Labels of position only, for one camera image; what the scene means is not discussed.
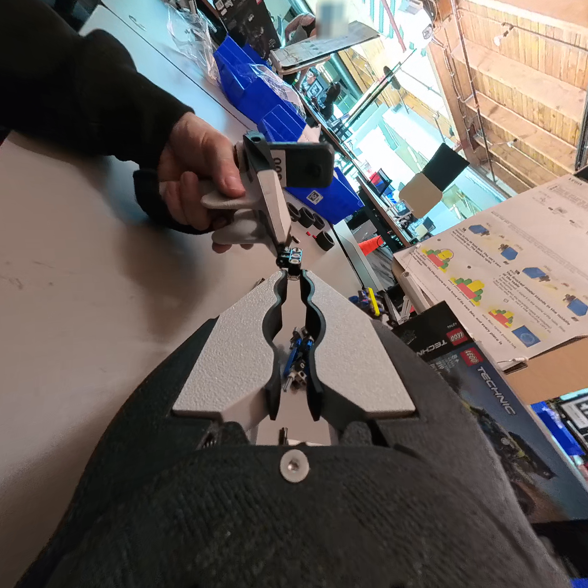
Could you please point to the printed instruction sheet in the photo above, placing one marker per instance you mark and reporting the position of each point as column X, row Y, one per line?
column 505, row 257

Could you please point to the person's left forearm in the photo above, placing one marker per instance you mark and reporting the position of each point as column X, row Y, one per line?
column 69, row 78

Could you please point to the orange traffic cone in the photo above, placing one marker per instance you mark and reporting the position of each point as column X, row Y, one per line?
column 370, row 246

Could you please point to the brown cardboard box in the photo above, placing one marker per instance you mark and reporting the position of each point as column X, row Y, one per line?
column 551, row 372

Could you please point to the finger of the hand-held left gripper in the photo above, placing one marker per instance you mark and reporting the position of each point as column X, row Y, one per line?
column 274, row 206

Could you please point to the computer monitor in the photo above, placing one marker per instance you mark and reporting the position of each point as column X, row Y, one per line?
column 321, row 46

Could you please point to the black lego connector piece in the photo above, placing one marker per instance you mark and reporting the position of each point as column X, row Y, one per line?
column 289, row 257

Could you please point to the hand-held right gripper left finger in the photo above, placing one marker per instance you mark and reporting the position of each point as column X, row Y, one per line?
column 229, row 358

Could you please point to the large blue yellow lego assembly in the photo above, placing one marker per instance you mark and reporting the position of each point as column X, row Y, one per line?
column 372, row 301

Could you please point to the person's left hand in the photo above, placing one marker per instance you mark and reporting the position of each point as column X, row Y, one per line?
column 193, row 156

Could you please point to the small blue yellow lego assembly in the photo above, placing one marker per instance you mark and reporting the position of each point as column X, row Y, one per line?
column 297, row 351

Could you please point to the clear plastic bag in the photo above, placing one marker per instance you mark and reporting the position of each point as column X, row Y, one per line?
column 275, row 87
column 193, row 36

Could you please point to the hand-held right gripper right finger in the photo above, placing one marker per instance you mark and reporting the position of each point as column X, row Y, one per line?
column 363, row 358

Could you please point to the black rubber lego tire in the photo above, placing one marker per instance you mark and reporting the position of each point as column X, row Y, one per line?
column 294, row 211
column 306, row 218
column 319, row 221
column 325, row 241

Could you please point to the blue storage bin with tag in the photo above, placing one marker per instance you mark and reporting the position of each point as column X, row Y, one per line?
column 344, row 202

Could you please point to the black square board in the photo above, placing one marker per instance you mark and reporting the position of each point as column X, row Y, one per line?
column 443, row 165

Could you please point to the tan square board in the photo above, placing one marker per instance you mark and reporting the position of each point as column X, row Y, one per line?
column 420, row 195

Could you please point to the black cardboard box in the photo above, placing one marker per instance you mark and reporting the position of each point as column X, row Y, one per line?
column 248, row 18

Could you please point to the lego set box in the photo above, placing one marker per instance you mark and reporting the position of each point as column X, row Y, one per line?
column 482, row 390

